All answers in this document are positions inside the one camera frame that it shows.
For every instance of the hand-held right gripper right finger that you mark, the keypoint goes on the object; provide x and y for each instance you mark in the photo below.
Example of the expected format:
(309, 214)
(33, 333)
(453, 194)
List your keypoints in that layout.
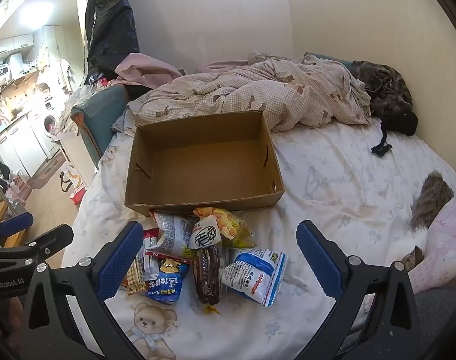
(318, 258)

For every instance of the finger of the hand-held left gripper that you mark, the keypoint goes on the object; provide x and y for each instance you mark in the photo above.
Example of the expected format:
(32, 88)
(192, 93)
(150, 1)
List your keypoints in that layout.
(14, 224)
(51, 238)

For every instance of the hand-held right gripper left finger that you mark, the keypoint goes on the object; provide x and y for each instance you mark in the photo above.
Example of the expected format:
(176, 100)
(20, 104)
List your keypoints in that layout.
(119, 262)

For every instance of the tan checked snack packet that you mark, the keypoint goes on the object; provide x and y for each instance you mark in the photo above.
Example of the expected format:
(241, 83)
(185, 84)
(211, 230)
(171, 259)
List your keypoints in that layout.
(136, 275)

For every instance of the long red white snack packet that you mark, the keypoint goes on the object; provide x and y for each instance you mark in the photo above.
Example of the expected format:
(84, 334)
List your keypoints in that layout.
(167, 255)

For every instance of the blue cartoon snack packet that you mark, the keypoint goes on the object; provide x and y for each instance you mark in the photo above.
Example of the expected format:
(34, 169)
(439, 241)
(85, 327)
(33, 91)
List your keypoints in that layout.
(167, 279)

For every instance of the white red edged chips packet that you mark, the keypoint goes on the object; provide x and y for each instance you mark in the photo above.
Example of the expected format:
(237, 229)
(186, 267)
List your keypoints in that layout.
(171, 232)

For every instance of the white blue snack packet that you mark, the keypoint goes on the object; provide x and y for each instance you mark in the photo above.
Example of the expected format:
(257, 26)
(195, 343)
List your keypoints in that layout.
(250, 275)

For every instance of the dark brown chocolate bar packet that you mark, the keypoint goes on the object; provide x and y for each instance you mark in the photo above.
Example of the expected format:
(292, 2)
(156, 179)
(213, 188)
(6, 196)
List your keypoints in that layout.
(207, 275)

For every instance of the white orange black print packet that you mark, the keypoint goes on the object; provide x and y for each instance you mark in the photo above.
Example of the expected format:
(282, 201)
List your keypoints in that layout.
(204, 234)

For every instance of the yellow chips packet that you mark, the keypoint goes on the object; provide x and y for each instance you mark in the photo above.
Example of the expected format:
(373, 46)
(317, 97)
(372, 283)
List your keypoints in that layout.
(233, 225)

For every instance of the brown cardboard box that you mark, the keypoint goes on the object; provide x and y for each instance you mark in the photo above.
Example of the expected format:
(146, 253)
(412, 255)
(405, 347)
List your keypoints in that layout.
(209, 172)

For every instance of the person's left hand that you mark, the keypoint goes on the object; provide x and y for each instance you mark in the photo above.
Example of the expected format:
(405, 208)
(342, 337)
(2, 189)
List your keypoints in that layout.
(8, 320)

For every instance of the red white paper bag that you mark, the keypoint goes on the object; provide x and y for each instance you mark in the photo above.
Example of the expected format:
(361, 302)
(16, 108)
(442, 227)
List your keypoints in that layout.
(74, 195)

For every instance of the brown floor mat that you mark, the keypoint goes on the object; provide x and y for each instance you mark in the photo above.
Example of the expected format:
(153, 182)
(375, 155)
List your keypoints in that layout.
(44, 174)

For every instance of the white floor cabinets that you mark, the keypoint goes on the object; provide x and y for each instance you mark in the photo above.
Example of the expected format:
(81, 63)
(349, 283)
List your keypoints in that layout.
(16, 150)

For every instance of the white bear print bedsheet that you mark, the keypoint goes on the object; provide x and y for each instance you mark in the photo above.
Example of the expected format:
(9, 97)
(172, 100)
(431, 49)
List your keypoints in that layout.
(325, 180)

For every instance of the white low cabinet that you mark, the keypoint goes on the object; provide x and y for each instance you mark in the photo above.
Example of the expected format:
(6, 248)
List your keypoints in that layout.
(68, 150)

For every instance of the white washing machine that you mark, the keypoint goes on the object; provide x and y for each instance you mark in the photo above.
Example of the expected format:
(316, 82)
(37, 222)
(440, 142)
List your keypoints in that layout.
(47, 123)

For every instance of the teal bed headboard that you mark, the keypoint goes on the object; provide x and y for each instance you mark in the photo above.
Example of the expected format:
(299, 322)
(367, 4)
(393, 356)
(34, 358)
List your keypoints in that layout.
(96, 120)

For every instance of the tabby cat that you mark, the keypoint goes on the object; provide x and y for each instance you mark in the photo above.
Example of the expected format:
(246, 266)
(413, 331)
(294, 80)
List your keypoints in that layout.
(432, 202)

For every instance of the person's pink pajama leg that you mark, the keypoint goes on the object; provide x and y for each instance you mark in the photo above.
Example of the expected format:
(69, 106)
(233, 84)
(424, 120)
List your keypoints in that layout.
(445, 247)

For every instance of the white appliance with display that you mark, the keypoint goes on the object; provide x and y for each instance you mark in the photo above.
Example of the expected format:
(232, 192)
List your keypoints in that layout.
(1, 73)

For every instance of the tall white cabinet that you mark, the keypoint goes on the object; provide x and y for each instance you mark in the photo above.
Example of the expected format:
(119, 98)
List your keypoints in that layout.
(55, 54)

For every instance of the beige checked quilt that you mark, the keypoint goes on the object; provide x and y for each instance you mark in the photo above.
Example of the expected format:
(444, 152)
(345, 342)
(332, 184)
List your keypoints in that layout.
(250, 93)

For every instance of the dark camouflage cloth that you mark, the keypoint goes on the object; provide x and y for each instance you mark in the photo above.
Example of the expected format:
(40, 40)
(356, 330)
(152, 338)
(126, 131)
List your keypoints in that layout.
(389, 93)

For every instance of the pink cloth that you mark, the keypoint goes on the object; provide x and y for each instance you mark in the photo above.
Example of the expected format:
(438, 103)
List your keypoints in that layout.
(145, 69)

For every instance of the black hanging garment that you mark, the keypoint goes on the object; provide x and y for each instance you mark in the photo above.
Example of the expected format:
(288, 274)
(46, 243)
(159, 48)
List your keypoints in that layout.
(109, 30)

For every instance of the white wall cabinets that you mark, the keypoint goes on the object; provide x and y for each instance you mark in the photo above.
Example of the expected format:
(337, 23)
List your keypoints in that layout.
(14, 43)

